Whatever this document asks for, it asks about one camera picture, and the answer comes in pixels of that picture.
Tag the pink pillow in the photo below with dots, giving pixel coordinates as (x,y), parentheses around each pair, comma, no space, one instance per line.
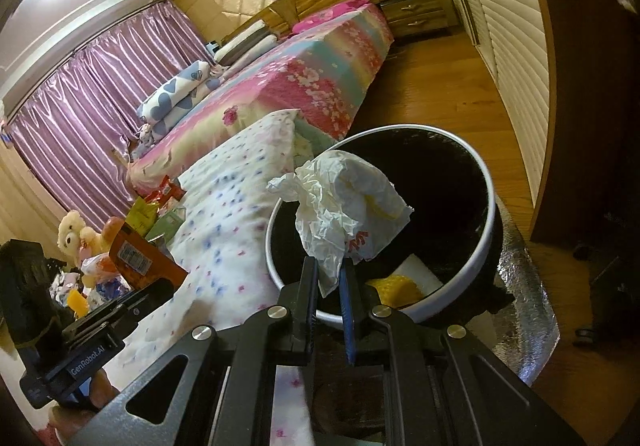
(325,16)

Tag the silver foil mat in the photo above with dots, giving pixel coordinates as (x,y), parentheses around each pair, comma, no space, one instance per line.
(525,296)

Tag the small white plush toy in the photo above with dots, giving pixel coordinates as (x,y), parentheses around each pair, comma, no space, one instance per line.
(145,138)

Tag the white pillow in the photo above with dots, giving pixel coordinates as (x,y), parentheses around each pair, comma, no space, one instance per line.
(240,37)

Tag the white bin with black liner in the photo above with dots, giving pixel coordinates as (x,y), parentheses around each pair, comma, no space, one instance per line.
(450,186)

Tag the dark wooden wardrobe panel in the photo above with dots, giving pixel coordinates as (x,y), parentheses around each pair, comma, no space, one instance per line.
(590,76)

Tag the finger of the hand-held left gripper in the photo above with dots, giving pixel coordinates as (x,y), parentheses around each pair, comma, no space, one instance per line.
(110,328)
(115,303)

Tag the grey striped pillow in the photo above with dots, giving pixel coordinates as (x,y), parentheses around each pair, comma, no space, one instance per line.
(247,51)

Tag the cream teddy bear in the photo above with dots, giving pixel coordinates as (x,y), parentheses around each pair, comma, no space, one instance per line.
(70,233)

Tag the dark office chair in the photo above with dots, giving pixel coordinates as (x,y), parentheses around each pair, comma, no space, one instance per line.
(610,276)

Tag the orange cup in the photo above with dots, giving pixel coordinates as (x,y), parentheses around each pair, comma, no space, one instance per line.
(78,302)

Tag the purple curtain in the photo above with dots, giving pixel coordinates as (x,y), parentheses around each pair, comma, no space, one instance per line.
(95,116)

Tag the white foam sheet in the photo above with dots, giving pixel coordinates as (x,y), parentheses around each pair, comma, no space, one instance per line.
(417,271)

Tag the white paper wrapper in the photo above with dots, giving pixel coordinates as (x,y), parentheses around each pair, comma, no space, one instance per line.
(350,196)

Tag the floral plastic bag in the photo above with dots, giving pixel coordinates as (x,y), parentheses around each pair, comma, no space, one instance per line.
(102,276)

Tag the orange cardboard box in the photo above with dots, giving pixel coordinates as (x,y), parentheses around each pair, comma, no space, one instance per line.
(145,261)

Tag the brown bread plush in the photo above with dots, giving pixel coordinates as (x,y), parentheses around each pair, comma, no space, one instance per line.
(111,231)

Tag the red snack packet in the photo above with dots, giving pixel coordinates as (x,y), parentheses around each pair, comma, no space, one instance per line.
(165,191)

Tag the pile of clothes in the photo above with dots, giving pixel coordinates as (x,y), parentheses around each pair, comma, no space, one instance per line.
(64,288)

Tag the yellow bubble wrap piece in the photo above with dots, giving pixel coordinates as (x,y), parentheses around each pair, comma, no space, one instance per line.
(397,291)

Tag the bed with pink floral sheet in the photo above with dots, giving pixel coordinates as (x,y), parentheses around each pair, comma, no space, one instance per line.
(300,76)

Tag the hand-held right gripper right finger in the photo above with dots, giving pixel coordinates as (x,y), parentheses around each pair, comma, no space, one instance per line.
(348,311)

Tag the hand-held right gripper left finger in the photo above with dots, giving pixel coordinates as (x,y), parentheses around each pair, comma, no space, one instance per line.
(309,286)

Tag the cream louvered wardrobe doors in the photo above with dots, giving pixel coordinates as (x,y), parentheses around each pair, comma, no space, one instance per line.
(495,36)

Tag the heart pattern pillow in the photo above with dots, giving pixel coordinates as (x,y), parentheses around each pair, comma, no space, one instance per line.
(172,96)

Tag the person's left hand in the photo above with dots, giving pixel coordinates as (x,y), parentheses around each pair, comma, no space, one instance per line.
(102,388)

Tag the green milk carton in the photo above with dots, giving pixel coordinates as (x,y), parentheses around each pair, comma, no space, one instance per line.
(167,226)

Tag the wooden nightstand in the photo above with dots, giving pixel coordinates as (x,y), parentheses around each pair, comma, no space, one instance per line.
(417,13)

